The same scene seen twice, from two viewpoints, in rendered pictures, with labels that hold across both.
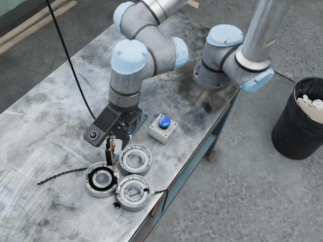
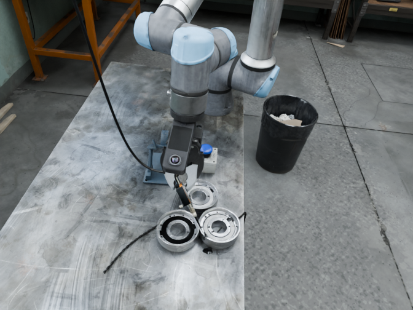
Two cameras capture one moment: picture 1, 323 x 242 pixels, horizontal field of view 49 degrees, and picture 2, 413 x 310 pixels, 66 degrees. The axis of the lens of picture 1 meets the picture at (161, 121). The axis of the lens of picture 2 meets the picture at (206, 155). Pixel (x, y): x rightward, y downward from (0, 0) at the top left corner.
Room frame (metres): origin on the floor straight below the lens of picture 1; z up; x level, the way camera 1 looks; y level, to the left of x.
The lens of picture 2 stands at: (0.02, 0.28, 1.51)
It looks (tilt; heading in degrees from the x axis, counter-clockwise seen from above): 43 degrees down; 335
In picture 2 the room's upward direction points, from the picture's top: 6 degrees clockwise
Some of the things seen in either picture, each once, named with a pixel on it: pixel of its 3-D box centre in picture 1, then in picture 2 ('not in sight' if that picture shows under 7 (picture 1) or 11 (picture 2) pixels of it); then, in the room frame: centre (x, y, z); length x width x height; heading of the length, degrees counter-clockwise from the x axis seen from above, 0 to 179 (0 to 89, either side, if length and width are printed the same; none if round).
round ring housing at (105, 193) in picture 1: (102, 180); (177, 231); (0.45, 0.14, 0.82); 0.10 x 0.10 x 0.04
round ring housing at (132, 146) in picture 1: (135, 161); (198, 198); (0.53, 0.06, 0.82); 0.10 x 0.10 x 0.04
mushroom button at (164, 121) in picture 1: (163, 124); (205, 153); (0.67, -0.01, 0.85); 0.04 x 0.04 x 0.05
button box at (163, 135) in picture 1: (164, 127); (204, 158); (0.68, -0.01, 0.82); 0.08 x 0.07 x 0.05; 155
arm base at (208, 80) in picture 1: (214, 68); (215, 93); (0.97, -0.16, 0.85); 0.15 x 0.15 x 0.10
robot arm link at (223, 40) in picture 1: (223, 46); (220, 66); (0.97, -0.17, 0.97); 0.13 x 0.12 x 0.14; 44
